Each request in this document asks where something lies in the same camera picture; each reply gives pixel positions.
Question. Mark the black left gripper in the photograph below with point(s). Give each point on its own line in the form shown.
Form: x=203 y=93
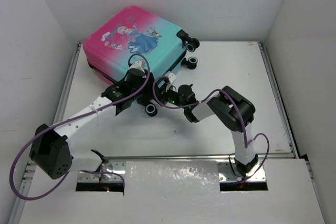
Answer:
x=149 y=93

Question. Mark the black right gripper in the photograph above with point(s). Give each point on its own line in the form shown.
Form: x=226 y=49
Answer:
x=164 y=92

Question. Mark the pink and teal kids suitcase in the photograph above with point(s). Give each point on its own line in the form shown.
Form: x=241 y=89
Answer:
x=131 y=34

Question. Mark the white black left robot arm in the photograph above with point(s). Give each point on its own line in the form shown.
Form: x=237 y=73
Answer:
x=76 y=134

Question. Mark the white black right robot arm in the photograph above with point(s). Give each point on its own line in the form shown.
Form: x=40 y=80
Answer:
x=230 y=107

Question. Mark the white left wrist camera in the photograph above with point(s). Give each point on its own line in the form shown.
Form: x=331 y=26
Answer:
x=138 y=64

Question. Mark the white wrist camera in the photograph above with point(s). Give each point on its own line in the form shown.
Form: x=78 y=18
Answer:
x=171 y=77
x=138 y=64

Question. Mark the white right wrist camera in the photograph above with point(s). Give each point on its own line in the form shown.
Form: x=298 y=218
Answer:
x=171 y=77

